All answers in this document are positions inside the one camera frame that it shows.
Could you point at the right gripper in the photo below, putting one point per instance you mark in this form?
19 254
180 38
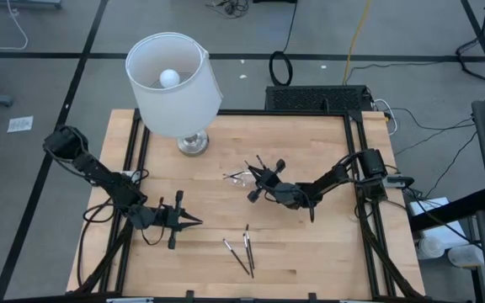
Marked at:
268 182

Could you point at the makeup brush wide silver ferrule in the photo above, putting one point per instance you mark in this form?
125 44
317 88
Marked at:
236 173

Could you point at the white roll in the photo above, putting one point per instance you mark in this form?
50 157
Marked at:
431 248
465 256

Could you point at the black rail clip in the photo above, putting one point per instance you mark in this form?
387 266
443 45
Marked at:
190 295
312 296

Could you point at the black computer case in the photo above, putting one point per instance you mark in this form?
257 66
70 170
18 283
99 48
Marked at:
318 99

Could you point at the white box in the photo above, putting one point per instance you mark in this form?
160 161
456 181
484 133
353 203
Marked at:
453 235

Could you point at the black aluminium rig frame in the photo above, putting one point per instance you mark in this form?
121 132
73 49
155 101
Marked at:
242 113

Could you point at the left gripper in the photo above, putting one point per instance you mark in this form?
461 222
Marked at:
175 219

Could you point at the clear acrylic organizer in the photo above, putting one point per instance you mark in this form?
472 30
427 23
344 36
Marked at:
242 182

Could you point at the makeup brush round dark tip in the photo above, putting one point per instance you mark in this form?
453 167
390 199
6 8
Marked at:
251 248

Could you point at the paper sheet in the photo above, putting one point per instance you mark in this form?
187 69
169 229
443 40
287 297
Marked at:
20 124

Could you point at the table lamp white shade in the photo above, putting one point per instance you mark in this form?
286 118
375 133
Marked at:
183 109

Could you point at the black beam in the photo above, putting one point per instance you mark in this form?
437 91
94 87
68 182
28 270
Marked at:
457 208

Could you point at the makeup brush pointed silver ferrule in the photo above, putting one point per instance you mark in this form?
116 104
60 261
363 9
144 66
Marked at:
249 258

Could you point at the gray camera box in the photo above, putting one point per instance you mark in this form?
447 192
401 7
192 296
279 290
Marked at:
400 182

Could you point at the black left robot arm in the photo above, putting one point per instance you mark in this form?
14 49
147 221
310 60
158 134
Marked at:
99 172

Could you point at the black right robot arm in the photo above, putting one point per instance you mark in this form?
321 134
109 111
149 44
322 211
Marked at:
331 181

